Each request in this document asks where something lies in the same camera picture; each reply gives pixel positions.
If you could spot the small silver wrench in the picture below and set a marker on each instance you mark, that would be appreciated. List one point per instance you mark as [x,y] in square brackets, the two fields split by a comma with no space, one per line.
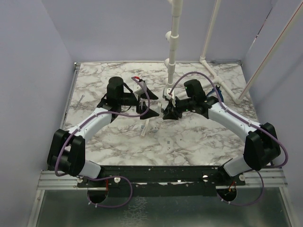
[77,104]

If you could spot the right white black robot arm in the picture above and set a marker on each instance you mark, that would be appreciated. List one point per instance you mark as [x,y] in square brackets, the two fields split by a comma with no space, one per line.
[260,145]

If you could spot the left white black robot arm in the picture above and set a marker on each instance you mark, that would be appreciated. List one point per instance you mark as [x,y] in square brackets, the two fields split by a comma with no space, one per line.
[67,151]

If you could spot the white PVC pipe frame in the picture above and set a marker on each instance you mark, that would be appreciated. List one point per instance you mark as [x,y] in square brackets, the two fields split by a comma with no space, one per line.
[266,38]

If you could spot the aluminium extrusion rail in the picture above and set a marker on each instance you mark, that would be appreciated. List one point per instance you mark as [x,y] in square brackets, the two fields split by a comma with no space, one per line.
[271,178]

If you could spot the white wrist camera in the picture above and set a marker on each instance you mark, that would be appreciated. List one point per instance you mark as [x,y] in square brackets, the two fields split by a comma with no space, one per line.
[169,95]
[139,87]

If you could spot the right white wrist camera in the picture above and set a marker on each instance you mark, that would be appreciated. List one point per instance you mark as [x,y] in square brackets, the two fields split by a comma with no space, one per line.
[169,95]

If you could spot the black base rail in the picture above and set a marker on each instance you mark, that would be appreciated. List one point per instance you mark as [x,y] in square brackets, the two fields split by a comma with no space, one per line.
[119,181]

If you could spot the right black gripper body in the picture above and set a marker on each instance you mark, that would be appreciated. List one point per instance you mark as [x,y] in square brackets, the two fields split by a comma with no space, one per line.
[176,111]

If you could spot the white staple box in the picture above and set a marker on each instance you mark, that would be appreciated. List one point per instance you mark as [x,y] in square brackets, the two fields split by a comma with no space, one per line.
[145,128]

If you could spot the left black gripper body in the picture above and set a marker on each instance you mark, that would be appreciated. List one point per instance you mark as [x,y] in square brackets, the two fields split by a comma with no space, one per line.
[138,106]

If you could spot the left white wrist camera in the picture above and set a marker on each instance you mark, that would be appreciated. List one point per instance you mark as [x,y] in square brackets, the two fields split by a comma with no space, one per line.
[139,87]

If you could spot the blue handled pliers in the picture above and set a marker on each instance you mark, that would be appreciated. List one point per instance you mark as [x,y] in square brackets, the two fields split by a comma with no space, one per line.
[217,87]

